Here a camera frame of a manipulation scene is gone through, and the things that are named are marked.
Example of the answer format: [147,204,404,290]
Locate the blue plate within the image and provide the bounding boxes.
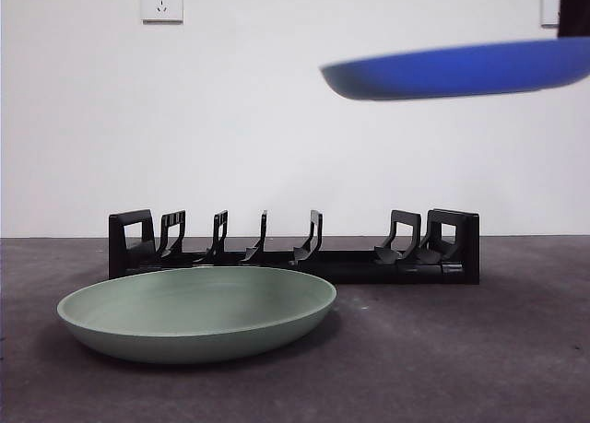
[320,38,590,102]

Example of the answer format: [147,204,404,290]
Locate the pale green plate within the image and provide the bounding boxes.
[57,265,338,365]

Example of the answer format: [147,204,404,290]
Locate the black plastic plate rack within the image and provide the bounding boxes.
[109,209,480,286]

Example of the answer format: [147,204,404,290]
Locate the white wall socket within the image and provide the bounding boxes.
[541,0,561,29]
[141,0,184,26]

